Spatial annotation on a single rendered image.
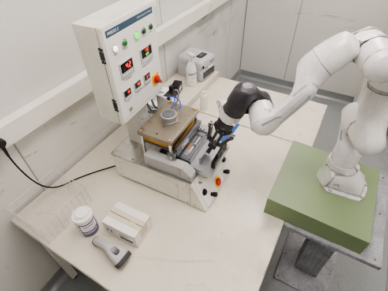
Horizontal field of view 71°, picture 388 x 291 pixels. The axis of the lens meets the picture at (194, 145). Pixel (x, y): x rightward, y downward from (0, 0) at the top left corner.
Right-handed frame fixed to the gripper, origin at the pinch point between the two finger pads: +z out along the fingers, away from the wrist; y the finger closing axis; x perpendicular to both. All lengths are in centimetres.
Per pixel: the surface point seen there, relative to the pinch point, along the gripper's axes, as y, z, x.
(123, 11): -54, -38, 0
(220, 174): 11.2, 19.9, 4.6
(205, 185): 7.3, 15.9, -9.1
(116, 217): -19, 27, -42
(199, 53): -49, 24, 95
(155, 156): -19.5, 9.8, -14.6
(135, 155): -29.9, 21.0, -13.4
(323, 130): 85, 77, 172
